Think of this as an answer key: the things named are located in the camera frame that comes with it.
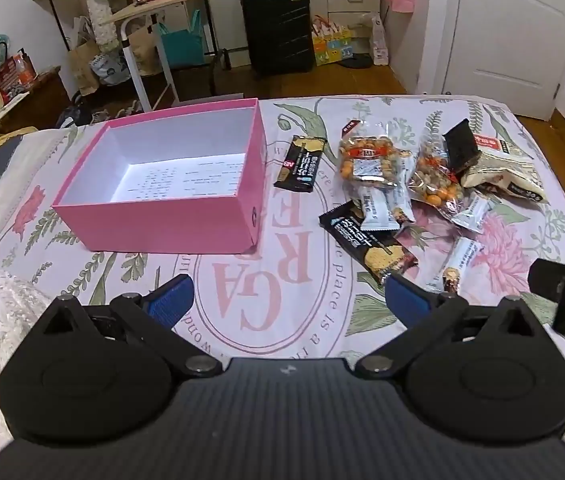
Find black suitcase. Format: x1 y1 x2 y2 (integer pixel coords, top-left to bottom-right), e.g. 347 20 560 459
240 0 315 78

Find dark wooden nightstand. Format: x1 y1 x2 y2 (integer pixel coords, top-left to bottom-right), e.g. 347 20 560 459
0 66 71 134

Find wooden top rolling desk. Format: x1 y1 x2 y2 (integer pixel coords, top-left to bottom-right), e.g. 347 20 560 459
99 0 265 111

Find pink cardboard box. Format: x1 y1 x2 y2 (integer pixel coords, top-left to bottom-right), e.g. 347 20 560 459
52 99 266 255

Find teal shopping bag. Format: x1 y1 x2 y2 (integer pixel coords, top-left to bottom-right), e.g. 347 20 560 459
158 10 205 67

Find black biscuit bar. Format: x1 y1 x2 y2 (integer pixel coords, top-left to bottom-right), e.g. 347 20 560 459
319 200 418 285

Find beige sunflower seed bag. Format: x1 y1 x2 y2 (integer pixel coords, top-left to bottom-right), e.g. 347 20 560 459
461 134 547 203

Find white panel door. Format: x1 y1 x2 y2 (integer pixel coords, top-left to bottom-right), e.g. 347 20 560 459
444 0 565 119

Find brown paper bag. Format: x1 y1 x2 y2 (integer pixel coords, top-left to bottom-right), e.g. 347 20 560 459
68 40 100 96

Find small black snack packet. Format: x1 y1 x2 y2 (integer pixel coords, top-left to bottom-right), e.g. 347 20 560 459
444 119 481 176

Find white snack bar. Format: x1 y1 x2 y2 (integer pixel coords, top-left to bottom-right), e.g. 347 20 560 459
357 186 400 232
440 236 483 295
451 191 493 234
388 151 415 226

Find black biscuit bar wrapper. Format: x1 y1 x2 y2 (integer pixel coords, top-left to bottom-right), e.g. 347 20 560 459
274 136 326 193

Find floral pink bedsheet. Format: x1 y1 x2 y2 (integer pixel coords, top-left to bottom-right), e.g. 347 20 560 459
0 96 565 361

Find clear bag mixed nuts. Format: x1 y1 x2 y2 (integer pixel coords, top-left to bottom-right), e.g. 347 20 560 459
409 132 466 220
338 119 412 200

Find colourful gift box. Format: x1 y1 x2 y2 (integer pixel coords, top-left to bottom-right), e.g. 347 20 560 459
312 14 354 66

